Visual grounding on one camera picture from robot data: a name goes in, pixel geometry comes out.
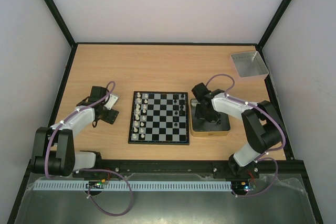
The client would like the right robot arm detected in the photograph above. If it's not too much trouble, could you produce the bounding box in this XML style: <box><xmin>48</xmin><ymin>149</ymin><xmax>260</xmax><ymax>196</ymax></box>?
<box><xmin>192</xmin><ymin>83</ymin><xmax>286</xmax><ymax>178</ymax></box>

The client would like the black mounting rail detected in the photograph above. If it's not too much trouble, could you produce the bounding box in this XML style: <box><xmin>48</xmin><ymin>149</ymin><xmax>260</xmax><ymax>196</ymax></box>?
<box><xmin>72</xmin><ymin>161</ymin><xmax>260</xmax><ymax>179</ymax></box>

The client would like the empty metal tin box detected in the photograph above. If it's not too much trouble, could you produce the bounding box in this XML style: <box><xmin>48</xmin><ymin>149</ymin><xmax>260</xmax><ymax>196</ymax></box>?
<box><xmin>229</xmin><ymin>51</ymin><xmax>269</xmax><ymax>81</ymax></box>

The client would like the metal sheet front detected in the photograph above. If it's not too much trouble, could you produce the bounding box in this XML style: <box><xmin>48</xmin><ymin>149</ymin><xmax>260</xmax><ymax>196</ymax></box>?
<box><xmin>15</xmin><ymin>174</ymin><xmax>316</xmax><ymax>223</ymax></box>

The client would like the black white chess board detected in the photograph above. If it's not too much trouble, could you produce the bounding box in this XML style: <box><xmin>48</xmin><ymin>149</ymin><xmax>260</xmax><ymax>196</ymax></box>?
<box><xmin>128</xmin><ymin>91</ymin><xmax>190</xmax><ymax>145</ymax></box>

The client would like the metal tin tray with pieces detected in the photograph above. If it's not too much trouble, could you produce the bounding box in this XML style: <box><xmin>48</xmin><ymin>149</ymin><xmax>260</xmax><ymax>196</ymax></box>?
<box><xmin>189</xmin><ymin>99</ymin><xmax>231</xmax><ymax>137</ymax></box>

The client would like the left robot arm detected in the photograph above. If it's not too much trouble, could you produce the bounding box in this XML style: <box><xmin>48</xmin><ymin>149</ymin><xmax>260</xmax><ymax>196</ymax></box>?
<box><xmin>30</xmin><ymin>81</ymin><xmax>119</xmax><ymax>178</ymax></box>

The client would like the grey slotted cable duct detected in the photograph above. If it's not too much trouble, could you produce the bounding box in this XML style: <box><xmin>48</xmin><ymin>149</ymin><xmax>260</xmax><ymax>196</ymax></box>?
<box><xmin>33</xmin><ymin>180</ymin><xmax>232</xmax><ymax>192</ymax></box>

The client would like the black aluminium frame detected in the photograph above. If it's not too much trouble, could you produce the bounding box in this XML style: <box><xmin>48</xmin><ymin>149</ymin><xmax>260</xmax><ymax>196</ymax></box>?
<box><xmin>6</xmin><ymin>0</ymin><xmax>325</xmax><ymax>224</ymax></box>

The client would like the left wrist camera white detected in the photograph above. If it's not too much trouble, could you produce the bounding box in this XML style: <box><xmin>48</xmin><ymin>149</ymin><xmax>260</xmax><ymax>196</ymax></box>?
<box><xmin>104</xmin><ymin>93</ymin><xmax>119</xmax><ymax>110</ymax></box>

